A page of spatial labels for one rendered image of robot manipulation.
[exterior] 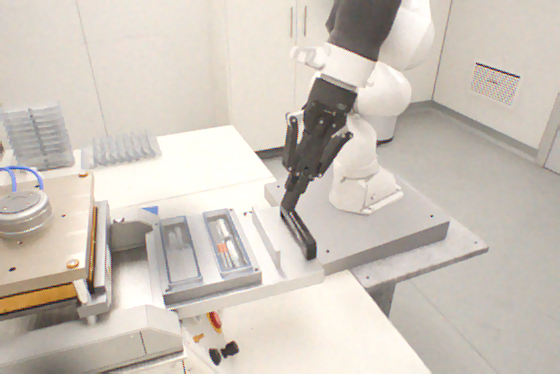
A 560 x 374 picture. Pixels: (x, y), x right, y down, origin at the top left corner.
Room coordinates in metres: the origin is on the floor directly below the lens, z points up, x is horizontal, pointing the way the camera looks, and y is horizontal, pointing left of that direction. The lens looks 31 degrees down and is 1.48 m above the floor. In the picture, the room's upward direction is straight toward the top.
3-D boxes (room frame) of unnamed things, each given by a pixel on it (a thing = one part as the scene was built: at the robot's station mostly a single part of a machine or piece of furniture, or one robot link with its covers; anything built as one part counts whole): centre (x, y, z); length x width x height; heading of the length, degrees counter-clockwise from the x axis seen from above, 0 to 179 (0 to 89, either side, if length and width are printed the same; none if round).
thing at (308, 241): (0.64, -0.04, 0.99); 0.15 x 0.02 x 0.04; 19
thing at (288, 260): (0.59, 0.09, 0.97); 0.30 x 0.22 x 0.08; 109
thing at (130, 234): (0.65, 0.35, 0.96); 0.26 x 0.05 x 0.07; 109
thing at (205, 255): (0.58, 0.14, 0.98); 0.20 x 0.17 x 0.03; 19
